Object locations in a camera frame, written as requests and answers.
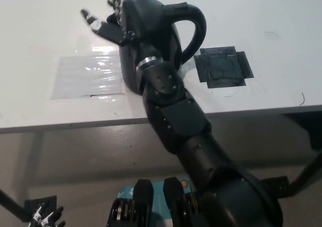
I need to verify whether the black electric kettle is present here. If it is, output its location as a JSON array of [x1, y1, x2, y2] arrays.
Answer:
[[118, 0, 208, 96]]

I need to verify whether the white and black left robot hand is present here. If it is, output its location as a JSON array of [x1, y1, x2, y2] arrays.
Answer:
[[28, 203, 66, 227]]

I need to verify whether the clear plastic sheet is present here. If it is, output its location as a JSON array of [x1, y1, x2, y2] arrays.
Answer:
[[51, 45, 127, 101]]

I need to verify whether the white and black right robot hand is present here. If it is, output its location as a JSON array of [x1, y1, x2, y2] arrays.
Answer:
[[79, 0, 162, 68]]

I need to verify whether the dark table frame bracket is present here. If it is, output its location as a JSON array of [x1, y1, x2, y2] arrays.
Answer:
[[281, 112, 322, 153]]

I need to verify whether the black tape patch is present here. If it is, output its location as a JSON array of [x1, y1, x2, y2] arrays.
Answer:
[[193, 45, 254, 89]]

